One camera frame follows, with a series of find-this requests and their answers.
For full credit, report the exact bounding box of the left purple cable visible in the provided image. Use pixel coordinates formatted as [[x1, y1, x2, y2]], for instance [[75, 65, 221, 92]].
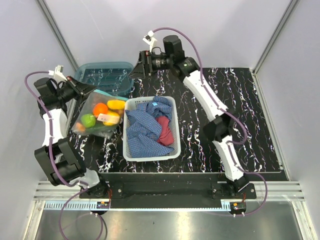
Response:
[[23, 70, 108, 239]]

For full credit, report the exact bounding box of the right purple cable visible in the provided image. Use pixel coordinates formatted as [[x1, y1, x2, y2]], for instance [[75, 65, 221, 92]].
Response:
[[152, 26, 270, 217]]

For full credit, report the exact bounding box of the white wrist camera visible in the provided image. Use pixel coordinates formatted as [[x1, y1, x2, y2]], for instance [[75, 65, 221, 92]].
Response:
[[48, 65, 67, 83], [142, 30, 158, 52]]

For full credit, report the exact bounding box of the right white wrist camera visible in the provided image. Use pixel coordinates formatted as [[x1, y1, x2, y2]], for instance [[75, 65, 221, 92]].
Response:
[[142, 30, 158, 52]]

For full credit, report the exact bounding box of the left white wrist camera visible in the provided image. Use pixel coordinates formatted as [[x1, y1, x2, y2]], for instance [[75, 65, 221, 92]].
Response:
[[48, 65, 67, 83]]

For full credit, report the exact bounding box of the fake green cucumber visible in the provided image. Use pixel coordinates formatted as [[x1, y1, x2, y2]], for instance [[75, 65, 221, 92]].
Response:
[[84, 122, 118, 135]]

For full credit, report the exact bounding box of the red cloth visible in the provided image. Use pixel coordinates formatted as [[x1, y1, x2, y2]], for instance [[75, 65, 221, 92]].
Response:
[[156, 116, 174, 146]]

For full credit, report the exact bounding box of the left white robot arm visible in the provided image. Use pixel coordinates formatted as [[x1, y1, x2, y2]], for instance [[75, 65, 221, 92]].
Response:
[[34, 76, 109, 198]]

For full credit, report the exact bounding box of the blue checkered shirt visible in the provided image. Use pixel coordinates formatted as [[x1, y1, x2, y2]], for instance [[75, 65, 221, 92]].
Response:
[[125, 96, 174, 158]]

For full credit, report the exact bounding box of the clear zip top bag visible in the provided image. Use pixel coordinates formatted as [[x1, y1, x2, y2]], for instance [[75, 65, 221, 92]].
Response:
[[71, 90, 128, 138]]

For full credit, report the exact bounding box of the fake yellow banana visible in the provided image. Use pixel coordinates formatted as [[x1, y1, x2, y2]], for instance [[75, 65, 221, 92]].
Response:
[[101, 111, 121, 126]]

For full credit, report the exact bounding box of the white plastic basket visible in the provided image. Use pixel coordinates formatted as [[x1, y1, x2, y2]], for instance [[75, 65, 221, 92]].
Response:
[[123, 96, 181, 162]]

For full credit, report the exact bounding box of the blue transparent plastic tub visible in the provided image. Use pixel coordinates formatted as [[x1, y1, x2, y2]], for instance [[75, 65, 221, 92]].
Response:
[[74, 61, 134, 97]]

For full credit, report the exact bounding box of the fake yellow lemon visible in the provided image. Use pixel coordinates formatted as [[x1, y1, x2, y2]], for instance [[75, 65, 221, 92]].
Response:
[[106, 99, 126, 111]]

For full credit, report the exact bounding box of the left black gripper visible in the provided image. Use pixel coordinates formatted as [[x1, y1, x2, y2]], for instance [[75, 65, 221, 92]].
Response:
[[55, 75, 97, 103]]

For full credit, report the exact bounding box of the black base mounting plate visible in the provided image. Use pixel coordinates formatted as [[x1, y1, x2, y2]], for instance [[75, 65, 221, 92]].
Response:
[[79, 172, 258, 210]]

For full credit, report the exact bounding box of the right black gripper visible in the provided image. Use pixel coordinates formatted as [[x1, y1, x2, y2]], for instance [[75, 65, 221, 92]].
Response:
[[126, 51, 172, 80]]

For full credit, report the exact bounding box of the purple cable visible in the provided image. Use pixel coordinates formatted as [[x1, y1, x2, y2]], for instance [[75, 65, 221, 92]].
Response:
[[23, 70, 108, 239], [152, 26, 270, 217]]

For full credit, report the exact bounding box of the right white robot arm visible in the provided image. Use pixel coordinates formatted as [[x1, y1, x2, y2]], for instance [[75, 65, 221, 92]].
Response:
[[130, 31, 249, 199]]

